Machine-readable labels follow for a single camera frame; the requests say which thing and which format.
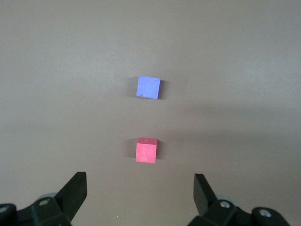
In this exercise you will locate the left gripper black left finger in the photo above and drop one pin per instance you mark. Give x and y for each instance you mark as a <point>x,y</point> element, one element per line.
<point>70,195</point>

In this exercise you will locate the purple foam block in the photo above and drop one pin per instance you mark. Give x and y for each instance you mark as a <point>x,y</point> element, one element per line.
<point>148,87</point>

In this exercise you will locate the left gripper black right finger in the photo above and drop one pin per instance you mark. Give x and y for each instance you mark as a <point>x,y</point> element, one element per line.
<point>207,200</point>

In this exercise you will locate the red foam block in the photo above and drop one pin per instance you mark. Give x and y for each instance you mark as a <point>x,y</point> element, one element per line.
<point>146,151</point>

